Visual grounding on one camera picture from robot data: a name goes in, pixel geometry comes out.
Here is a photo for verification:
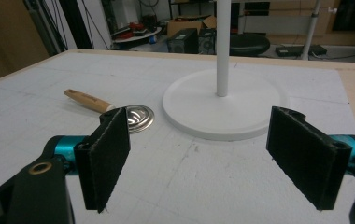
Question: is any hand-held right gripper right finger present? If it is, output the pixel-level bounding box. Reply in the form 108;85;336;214
265;105;355;212

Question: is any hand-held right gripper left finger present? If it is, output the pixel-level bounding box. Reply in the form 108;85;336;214
53;106;132;215

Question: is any metal ladle with wooden handle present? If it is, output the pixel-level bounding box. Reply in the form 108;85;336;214
64;89;155;134

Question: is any white lamp stand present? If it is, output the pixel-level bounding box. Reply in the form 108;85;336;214
162;0;289;142

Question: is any flat black device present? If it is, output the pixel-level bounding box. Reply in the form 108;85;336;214
275;44;328;58

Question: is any black round stool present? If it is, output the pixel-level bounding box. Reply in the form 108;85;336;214
229;33;272;58

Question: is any white metal stand pole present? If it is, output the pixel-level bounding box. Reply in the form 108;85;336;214
301;0;338;61

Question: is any round white tray with clutter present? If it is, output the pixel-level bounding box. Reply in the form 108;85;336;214
112;21;163;45

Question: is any black box with fan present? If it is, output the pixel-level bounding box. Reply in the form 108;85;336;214
198;28;218;56

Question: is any grey tripod leg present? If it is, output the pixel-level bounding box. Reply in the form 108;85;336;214
22;0;64;57

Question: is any brown cardboard box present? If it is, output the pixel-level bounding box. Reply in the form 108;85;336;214
166;15;218;38

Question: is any black cable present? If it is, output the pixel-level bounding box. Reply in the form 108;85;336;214
80;0;111;50

